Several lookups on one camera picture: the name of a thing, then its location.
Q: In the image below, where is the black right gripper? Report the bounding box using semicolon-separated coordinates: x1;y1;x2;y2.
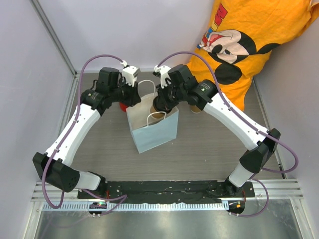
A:
156;80;186;111

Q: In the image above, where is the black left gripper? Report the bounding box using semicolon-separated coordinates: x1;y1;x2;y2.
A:
110;78;142;107

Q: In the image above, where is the light blue paper bag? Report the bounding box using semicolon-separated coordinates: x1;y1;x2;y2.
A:
126;86;179;154

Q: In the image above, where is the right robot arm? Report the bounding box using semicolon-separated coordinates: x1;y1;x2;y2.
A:
152;64;281;197

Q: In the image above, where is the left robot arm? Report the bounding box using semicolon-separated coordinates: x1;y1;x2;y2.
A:
32;66;141;199

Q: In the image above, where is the red straw holder cup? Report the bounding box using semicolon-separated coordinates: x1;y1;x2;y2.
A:
119;103;128;112

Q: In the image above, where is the stack of paper cups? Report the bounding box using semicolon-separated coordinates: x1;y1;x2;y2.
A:
190;106;202;114

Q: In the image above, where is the orange Mickey Mouse cloth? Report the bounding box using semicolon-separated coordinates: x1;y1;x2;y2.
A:
187;0;319;111

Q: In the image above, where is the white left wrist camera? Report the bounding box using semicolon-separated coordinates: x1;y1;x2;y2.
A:
120;61;140;87

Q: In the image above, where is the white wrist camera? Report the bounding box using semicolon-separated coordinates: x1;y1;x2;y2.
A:
120;61;140;87
153;65;171;89

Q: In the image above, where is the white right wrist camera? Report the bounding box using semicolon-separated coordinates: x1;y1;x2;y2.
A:
153;65;171;89

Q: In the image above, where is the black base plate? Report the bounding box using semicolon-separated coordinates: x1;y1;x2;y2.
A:
77;180;256;215

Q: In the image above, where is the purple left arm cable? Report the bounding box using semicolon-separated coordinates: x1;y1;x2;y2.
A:
41;54;128;216

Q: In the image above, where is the aluminium frame rail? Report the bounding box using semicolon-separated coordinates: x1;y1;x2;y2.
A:
29;0;77;76

